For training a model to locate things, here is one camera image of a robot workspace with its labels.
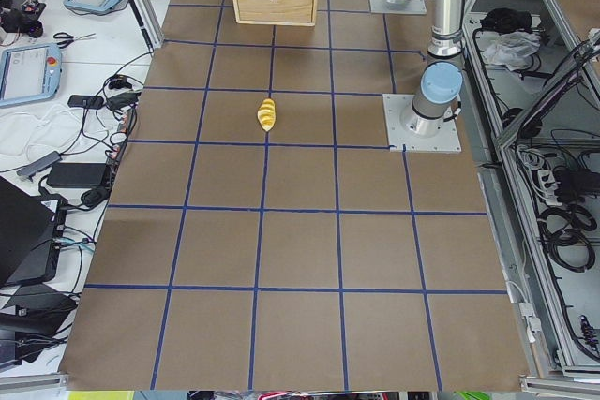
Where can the yellow toy bread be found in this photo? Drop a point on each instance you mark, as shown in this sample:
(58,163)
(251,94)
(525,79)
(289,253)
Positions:
(267,114)

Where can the black scissors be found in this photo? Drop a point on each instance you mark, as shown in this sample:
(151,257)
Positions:
(64,39)

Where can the black phone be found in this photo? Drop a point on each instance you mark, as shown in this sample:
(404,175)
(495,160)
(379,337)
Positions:
(86,102)

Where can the white crumpled cloth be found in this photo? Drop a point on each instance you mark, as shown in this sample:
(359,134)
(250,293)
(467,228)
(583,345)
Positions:
(514,50)

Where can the blue teach pendant near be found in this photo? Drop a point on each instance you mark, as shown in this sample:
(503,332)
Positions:
(30,74)

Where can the black power adapter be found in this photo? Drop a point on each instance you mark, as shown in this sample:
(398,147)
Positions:
(76,175)

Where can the black laptop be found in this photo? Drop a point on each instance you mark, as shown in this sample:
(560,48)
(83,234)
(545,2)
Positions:
(30,229)

